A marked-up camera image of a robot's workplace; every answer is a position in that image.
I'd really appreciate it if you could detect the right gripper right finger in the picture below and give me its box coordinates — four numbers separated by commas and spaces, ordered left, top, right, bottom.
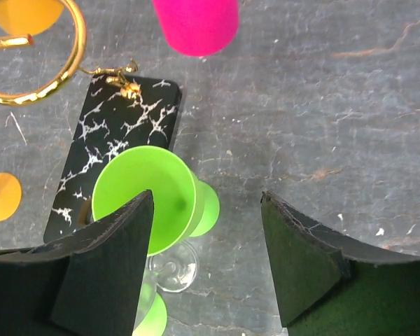
260, 191, 420, 335

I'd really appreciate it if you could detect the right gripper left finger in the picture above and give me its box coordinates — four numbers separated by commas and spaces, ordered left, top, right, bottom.
0, 190, 154, 335

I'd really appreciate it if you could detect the green goblet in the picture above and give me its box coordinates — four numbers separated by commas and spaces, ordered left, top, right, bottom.
132, 283, 168, 336
92, 145, 220, 256

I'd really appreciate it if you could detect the orange goblet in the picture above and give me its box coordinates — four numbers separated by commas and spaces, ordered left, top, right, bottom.
0, 0, 64, 35
0, 172, 22, 221

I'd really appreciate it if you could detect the gold wine glass rack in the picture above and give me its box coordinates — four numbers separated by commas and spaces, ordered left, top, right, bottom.
0, 1, 181, 249

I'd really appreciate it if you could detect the magenta goblet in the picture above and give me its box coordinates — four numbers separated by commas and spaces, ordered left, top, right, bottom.
153, 0, 239, 57

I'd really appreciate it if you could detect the clear wine glass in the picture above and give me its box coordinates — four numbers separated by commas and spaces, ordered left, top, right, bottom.
146, 239, 200, 293

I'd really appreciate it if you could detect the green goblet front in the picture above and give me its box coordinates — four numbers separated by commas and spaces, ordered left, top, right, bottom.
132, 283, 168, 336

